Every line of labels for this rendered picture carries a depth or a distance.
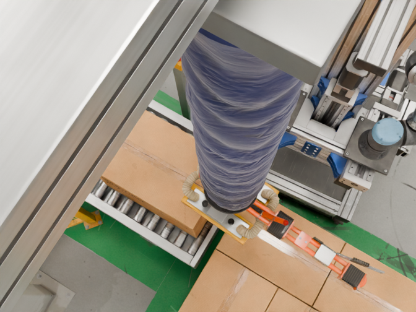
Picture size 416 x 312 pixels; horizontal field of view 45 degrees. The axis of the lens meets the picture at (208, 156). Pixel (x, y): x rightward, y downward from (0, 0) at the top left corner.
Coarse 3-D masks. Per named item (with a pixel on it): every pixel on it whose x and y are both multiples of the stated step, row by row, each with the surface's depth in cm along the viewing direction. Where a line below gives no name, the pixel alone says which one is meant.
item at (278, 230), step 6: (282, 216) 207; (288, 216) 206; (270, 222) 205; (276, 222) 206; (288, 222) 206; (294, 222) 205; (270, 228) 206; (276, 228) 206; (282, 228) 206; (288, 228) 204; (276, 234) 204; (282, 234) 205
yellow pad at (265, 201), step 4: (264, 184) 223; (268, 184) 224; (264, 188) 223; (268, 188) 223; (272, 188) 223; (260, 192) 222; (276, 192) 223; (260, 196) 222; (260, 200) 221; (264, 200) 221; (268, 200) 222; (264, 204) 221
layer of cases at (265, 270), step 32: (224, 256) 273; (256, 256) 272; (288, 256) 272; (352, 256) 271; (192, 288) 269; (224, 288) 268; (256, 288) 268; (288, 288) 268; (320, 288) 267; (352, 288) 267; (384, 288) 267
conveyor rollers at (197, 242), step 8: (152, 112) 295; (104, 184) 284; (96, 192) 284; (104, 192) 285; (112, 200) 282; (128, 200) 282; (128, 208) 281; (144, 208) 280; (136, 216) 279; (152, 216) 280; (152, 224) 278; (168, 224) 278; (208, 224) 277; (168, 232) 277; (184, 232) 276; (200, 232) 276; (208, 232) 278; (176, 240) 276; (184, 240) 277; (200, 240) 275; (192, 248) 274
